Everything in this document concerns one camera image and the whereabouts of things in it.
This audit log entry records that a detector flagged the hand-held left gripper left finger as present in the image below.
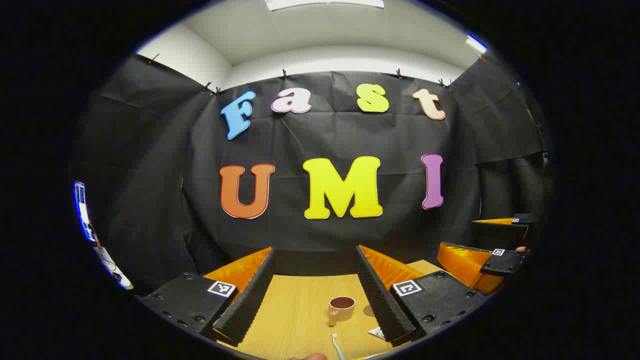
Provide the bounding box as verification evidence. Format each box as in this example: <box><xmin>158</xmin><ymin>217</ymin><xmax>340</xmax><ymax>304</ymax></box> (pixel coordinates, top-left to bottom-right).
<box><xmin>135</xmin><ymin>246</ymin><xmax>277</xmax><ymax>348</ymax></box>

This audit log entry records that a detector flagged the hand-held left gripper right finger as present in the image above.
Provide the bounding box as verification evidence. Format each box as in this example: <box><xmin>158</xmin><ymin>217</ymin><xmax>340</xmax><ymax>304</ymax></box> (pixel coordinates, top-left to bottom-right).
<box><xmin>354</xmin><ymin>244</ymin><xmax>493</xmax><ymax>348</ymax></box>

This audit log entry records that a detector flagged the beige cup with handle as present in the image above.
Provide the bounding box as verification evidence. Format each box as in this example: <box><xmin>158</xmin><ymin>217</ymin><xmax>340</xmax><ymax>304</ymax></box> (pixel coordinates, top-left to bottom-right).
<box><xmin>327</xmin><ymin>296</ymin><xmax>357</xmax><ymax>328</ymax></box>

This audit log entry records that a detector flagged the light wooden desktop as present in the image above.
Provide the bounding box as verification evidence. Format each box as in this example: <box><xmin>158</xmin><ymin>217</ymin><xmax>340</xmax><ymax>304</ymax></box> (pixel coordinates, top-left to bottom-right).
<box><xmin>217</xmin><ymin>259</ymin><xmax>453</xmax><ymax>360</ymax></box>

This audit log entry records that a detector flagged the black backdrop cloth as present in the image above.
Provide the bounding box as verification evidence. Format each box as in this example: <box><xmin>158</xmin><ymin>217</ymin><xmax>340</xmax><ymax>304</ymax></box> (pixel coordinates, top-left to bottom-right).
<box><xmin>75</xmin><ymin>52</ymin><xmax>556</xmax><ymax>296</ymax></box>

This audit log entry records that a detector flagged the bright blue-edged screen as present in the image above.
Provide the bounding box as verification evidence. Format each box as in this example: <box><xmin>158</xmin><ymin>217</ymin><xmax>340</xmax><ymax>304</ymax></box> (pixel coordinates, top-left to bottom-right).
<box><xmin>73</xmin><ymin>181</ymin><xmax>97</xmax><ymax>244</ymax></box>

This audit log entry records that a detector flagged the row of black backdrop clips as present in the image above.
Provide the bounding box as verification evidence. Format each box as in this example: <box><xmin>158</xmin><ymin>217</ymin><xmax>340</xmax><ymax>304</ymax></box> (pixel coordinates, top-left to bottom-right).
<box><xmin>147</xmin><ymin>52</ymin><xmax>453</xmax><ymax>96</ymax></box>

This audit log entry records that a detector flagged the long ceiling light panel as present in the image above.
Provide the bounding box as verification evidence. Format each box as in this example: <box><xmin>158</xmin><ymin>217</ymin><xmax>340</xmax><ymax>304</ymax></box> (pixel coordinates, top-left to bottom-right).
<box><xmin>264</xmin><ymin>0</ymin><xmax>386</xmax><ymax>12</ymax></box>

